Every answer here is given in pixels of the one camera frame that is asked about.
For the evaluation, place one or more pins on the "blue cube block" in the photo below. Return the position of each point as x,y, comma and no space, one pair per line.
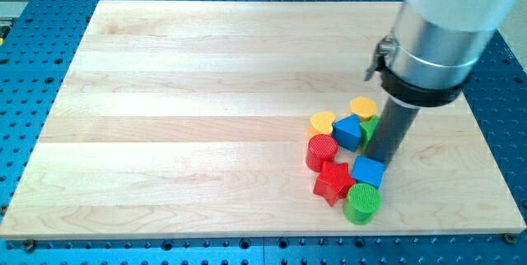
368,171

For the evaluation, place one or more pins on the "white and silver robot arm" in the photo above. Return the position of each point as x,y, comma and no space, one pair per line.
427,57

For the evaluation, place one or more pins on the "red star block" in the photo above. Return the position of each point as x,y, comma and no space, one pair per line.
333,182

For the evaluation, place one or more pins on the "blue perforated metal table plate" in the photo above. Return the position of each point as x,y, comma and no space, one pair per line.
36,56

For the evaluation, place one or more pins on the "red cylinder block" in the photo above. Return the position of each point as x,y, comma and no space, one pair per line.
320,148

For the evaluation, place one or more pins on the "yellow hexagon block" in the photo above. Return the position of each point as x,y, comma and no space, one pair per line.
364,108

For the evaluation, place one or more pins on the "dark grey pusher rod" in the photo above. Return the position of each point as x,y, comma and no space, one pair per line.
395,120

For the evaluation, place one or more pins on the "blue triangle block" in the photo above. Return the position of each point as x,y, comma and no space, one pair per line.
347,132

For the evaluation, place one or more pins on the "green cylinder block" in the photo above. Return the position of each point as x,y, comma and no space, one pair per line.
363,202

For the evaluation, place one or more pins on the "green block behind rod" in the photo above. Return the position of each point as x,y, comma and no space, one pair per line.
367,131

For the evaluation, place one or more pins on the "light wooden board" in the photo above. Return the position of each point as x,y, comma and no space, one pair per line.
190,119

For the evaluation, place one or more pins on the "yellow heart block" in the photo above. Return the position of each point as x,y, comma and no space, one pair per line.
321,123

